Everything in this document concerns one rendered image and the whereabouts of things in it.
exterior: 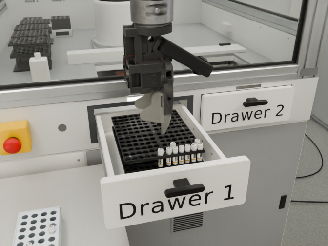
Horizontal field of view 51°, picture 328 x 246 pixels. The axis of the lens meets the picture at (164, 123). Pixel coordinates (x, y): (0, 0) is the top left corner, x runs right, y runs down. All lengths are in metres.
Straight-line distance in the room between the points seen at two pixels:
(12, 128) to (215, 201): 0.51
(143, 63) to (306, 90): 0.65
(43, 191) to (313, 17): 0.86
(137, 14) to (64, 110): 0.40
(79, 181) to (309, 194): 1.59
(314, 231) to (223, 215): 0.83
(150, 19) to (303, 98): 0.68
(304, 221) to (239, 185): 1.34
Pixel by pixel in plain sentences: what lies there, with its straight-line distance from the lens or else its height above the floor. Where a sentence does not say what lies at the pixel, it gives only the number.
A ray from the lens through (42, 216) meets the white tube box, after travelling 0.78.
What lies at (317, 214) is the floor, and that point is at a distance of 2.10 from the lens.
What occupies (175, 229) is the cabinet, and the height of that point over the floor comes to 0.44.
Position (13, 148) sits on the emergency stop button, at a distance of 0.88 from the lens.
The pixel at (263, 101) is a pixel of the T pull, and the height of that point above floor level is 0.91.
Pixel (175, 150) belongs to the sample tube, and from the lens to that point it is 0.73.
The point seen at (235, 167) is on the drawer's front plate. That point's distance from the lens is 0.68.
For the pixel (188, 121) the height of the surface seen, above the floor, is 0.88.
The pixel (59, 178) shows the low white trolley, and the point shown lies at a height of 0.76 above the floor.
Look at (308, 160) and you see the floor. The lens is 2.56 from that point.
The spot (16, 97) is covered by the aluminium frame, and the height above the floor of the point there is 0.97.
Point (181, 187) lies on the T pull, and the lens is 0.62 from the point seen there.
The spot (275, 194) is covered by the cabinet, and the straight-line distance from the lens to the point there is 1.31.
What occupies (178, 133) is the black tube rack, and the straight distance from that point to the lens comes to 0.81.
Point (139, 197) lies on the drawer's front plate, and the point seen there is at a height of 0.88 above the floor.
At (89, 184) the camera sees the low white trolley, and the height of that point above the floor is 0.76.
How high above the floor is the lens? 1.29
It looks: 27 degrees down
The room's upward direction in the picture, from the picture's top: straight up
